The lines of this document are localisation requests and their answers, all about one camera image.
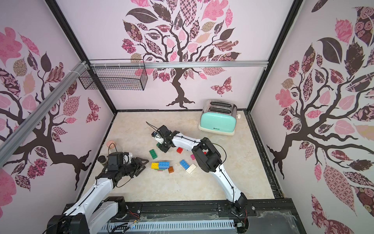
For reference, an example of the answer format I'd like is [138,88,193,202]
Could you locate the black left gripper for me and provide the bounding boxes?
[120,157,151,178]

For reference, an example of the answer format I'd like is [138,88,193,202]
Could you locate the yellow lego brick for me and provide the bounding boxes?
[151,162,159,170]

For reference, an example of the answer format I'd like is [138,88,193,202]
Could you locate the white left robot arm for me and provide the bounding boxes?
[44,152,149,234]

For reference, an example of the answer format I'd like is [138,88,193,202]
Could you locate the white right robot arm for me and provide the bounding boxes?
[152,125,247,216]

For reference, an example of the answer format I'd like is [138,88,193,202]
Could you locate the brown 2x2 lego brick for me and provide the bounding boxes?
[168,166,174,174]

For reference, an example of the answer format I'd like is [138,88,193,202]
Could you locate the white lego plate brick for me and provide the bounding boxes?
[186,164,197,174]

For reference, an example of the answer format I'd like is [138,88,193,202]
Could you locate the light blue 2x4 brick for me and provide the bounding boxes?
[179,160,190,170]

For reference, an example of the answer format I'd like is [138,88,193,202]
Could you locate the cork stoppered glass bottle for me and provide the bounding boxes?
[106,140,118,154]

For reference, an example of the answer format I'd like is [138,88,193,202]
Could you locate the small dark labelled bottle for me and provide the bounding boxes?
[97,155,108,167]

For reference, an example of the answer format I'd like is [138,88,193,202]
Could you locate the mint green toaster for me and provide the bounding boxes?
[198,99,240,136]

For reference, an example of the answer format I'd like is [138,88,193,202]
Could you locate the white vented base strip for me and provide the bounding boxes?
[98,220,237,234]

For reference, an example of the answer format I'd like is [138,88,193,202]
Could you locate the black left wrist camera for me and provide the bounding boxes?
[107,152,129,171]

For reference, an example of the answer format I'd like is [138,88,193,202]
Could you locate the black wire basket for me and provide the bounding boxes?
[79,58,148,91]

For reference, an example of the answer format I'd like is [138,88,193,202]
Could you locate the aluminium rail back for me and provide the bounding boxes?
[90,60,269,69]

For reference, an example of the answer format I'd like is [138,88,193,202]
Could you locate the aluminium rail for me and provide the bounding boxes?
[90,60,269,69]
[1,61,88,167]

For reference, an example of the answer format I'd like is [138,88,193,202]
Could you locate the black enclosure frame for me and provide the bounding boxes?
[43,0,304,234]

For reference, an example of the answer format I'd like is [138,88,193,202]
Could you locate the aluminium rail left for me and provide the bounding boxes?
[1,61,88,167]

